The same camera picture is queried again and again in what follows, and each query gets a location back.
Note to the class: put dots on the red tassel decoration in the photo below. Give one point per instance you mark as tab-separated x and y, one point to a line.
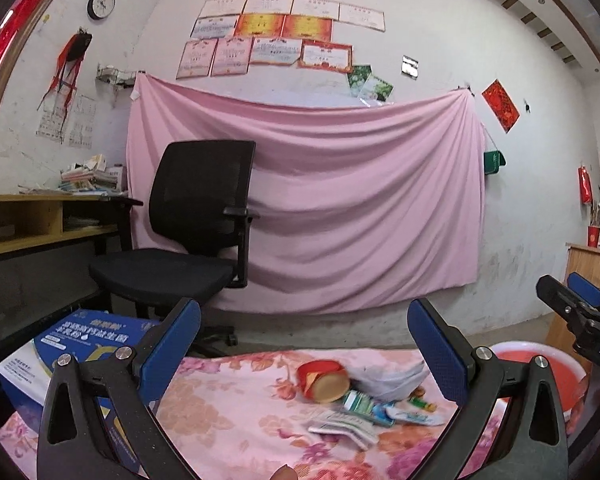
72	55

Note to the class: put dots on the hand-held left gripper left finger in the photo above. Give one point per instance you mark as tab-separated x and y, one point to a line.
172	345

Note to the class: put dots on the red paper cup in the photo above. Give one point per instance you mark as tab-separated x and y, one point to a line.
322	382

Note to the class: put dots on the blue cardboard box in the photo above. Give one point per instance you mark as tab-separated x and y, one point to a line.
80	332

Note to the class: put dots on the round wall clock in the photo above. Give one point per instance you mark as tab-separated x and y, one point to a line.
101	4

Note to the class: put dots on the group of wall certificates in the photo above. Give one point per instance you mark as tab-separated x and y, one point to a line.
270	35

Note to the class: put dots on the pink floral table cloth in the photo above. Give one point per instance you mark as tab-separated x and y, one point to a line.
230	410

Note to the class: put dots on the stack of books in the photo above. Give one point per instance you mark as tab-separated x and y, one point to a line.
95	175

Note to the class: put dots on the red window frame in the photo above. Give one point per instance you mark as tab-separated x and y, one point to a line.
10	35

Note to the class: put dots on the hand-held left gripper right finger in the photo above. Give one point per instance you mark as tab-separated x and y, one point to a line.
440	350

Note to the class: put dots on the green paper packet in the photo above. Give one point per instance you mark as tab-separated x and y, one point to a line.
360	402

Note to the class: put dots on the white plastic bag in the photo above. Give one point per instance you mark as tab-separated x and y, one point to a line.
385	377

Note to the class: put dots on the white paper sachets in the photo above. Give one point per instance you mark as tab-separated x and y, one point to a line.
342	427

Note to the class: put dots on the red plastic bucket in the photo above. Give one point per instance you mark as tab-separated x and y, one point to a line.
562	385

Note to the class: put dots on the black office chair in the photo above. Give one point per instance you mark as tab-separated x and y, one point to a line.
200	200

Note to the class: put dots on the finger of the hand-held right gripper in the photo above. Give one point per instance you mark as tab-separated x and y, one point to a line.
555	294
584	286

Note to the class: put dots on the white toothpaste tube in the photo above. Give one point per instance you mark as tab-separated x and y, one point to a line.
415	416

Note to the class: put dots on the green landscape photo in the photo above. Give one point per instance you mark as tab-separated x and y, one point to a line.
379	89
357	77

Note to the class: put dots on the wooden counter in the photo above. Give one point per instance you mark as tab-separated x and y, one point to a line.
587	262

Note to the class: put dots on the yellow wooden desk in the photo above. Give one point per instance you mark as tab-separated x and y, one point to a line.
30	205

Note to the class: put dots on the small red cup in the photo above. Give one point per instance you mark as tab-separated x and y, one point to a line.
593	236

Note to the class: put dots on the paper wall calendar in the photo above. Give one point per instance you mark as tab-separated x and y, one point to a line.
82	125

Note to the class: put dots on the red hanging ornament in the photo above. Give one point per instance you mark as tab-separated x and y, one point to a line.
585	185

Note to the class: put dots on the green hanging bag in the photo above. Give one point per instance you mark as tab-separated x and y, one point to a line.
494	162

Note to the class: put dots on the red wall poster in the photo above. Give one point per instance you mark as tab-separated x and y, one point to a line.
501	105

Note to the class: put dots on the blue snack packet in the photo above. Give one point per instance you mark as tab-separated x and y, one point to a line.
383	415

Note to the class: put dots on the pink hanging sheet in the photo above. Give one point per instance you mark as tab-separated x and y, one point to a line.
355	185

